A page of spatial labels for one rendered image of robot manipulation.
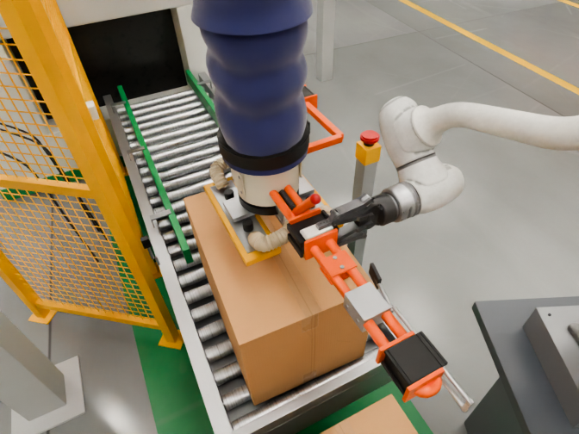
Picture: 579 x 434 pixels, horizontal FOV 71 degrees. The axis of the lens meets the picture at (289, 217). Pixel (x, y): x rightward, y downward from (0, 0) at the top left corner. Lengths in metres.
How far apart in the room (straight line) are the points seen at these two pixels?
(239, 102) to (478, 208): 2.27
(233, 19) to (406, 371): 0.67
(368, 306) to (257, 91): 0.47
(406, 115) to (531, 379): 0.80
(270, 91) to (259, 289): 0.55
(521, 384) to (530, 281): 1.33
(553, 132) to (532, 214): 2.14
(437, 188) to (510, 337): 0.58
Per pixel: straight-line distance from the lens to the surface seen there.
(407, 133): 1.01
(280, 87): 0.85
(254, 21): 0.79
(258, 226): 1.10
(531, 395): 1.35
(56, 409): 2.27
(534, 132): 0.91
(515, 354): 1.39
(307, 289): 1.13
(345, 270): 0.85
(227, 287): 1.15
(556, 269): 2.75
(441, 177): 1.04
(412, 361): 0.75
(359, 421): 1.41
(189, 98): 2.89
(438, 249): 2.58
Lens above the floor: 1.88
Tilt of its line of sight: 45 degrees down
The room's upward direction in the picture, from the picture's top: 3 degrees counter-clockwise
